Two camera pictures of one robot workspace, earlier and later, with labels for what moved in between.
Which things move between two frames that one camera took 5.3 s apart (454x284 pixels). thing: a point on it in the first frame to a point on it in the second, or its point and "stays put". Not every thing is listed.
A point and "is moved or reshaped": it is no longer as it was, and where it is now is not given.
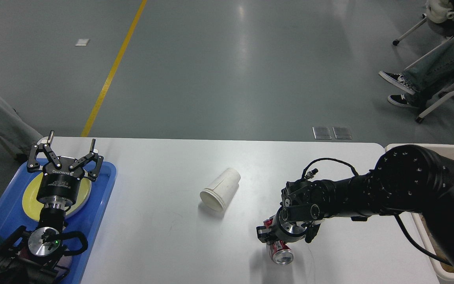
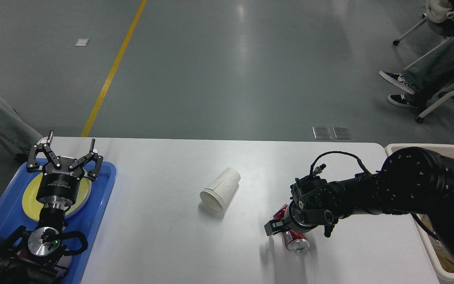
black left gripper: [60, 186] stays put
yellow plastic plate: [32, 206] stays put
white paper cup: [217, 195] stays put
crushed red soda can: [281, 252] is moved or reshaped
